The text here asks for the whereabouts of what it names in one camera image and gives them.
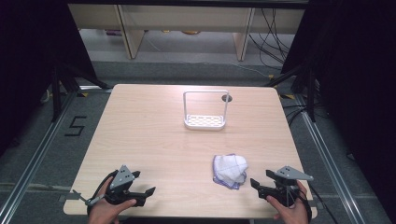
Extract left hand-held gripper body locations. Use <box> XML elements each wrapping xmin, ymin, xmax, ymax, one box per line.
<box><xmin>104</xmin><ymin>164</ymin><xmax>148</xmax><ymax>208</ymax></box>

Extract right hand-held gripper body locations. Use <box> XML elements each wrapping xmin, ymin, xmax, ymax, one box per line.
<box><xmin>257</xmin><ymin>165</ymin><xmax>315</xmax><ymax>208</ymax></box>

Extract white cloth with purple edge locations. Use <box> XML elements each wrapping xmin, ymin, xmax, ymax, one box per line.
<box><xmin>212</xmin><ymin>153</ymin><xmax>249</xmax><ymax>190</ymax></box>

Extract white towel rack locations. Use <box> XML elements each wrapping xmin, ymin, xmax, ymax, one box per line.
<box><xmin>182</xmin><ymin>90</ymin><xmax>231</xmax><ymax>132</ymax></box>

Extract person's right hand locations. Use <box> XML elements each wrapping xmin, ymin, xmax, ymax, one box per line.
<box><xmin>265</xmin><ymin>180</ymin><xmax>312</xmax><ymax>224</ymax></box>

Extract person's left hand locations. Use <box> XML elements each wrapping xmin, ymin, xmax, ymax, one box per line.
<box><xmin>88</xmin><ymin>176</ymin><xmax>138</xmax><ymax>224</ymax></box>

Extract black metal stand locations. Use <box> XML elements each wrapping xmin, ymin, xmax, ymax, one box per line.
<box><xmin>50</xmin><ymin>61</ymin><xmax>112</xmax><ymax>123</ymax></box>
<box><xmin>264</xmin><ymin>64</ymin><xmax>319</xmax><ymax>123</ymax></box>

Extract beige wooden desk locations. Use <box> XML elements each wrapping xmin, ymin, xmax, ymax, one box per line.
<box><xmin>68</xmin><ymin>3</ymin><xmax>306</xmax><ymax>62</ymax></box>

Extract thin grey cord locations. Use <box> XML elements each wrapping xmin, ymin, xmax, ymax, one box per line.
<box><xmin>284</xmin><ymin>185</ymin><xmax>297</xmax><ymax>208</ymax></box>

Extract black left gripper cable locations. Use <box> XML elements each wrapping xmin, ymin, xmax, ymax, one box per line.
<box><xmin>87</xmin><ymin>169</ymin><xmax>120</xmax><ymax>216</ymax></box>

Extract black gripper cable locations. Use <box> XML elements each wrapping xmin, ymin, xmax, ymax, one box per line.
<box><xmin>303</xmin><ymin>183</ymin><xmax>339</xmax><ymax>224</ymax></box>
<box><xmin>87</xmin><ymin>169</ymin><xmax>120</xmax><ymax>216</ymax></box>

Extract grey cable plug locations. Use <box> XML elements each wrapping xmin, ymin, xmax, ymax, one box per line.
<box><xmin>72</xmin><ymin>189</ymin><xmax>106</xmax><ymax>207</ymax></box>

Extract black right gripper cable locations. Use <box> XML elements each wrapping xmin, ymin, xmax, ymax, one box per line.
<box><xmin>303</xmin><ymin>183</ymin><xmax>339</xmax><ymax>224</ymax></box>

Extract aluminium floor rail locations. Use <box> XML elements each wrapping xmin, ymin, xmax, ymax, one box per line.
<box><xmin>293</xmin><ymin>92</ymin><xmax>369</xmax><ymax>224</ymax></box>
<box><xmin>0</xmin><ymin>91</ymin><xmax>78</xmax><ymax>224</ymax></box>

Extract black floor cables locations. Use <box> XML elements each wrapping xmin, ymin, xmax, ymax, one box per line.
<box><xmin>282</xmin><ymin>103</ymin><xmax>310</xmax><ymax>126</ymax></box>

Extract white floor cable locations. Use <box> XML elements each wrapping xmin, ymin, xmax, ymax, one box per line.
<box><xmin>230</xmin><ymin>61</ymin><xmax>273</xmax><ymax>78</ymax></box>

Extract bundle of black cables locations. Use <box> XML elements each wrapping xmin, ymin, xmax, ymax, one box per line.
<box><xmin>247</xmin><ymin>7</ymin><xmax>297</xmax><ymax>72</ymax></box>

